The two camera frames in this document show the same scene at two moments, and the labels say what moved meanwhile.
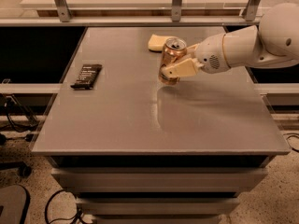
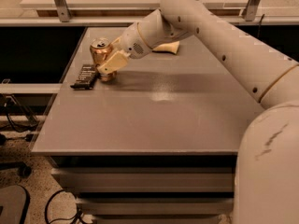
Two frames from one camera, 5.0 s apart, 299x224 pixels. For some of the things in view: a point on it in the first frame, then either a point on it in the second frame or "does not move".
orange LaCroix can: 174,49 -> 100,49
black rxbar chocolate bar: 86,77 does not move
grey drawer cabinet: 135,150 does not move
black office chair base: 15,198 does not move
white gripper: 209,52 -> 130,41
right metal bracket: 250,9 does not move
